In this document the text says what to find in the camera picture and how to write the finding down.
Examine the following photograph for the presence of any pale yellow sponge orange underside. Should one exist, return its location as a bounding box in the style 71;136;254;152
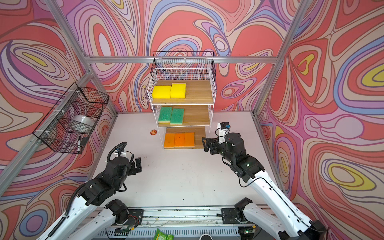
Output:
184;132;195;148

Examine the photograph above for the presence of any green sponge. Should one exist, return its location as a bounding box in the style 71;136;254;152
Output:
158;107;173;124

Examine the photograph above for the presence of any yellow sponge table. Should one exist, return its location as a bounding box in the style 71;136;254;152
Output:
170;83;187;99

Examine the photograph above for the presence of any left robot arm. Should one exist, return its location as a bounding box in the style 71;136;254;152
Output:
39;156;144;240

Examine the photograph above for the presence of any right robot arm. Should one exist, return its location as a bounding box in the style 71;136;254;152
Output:
202;133;327;240

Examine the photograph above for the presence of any small red round sticker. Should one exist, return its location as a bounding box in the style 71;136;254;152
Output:
150;130;158;136

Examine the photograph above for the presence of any green snack bag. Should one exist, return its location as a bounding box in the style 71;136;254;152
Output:
153;229;174;240

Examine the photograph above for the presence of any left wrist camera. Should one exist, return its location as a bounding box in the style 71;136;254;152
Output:
115;148;125;157

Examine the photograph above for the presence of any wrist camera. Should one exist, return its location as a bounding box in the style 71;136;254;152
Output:
215;122;231;144
115;148;125;157

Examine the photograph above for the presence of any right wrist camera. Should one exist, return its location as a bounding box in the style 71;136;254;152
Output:
215;122;231;144

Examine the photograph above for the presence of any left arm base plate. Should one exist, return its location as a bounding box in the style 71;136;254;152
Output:
116;209;144;227

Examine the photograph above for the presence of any black wire basket on wall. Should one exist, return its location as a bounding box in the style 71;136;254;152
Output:
33;83;109;154

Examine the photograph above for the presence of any white wire wooden shelf rack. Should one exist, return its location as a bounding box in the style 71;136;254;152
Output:
147;68;217;149

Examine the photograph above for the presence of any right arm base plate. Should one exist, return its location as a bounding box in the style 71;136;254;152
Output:
218;208;257;226

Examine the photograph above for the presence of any aluminium front rail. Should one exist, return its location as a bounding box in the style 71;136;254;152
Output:
89;205;304;229

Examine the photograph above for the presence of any black wire basket behind shelf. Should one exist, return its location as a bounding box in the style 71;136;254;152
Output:
150;50;216;86

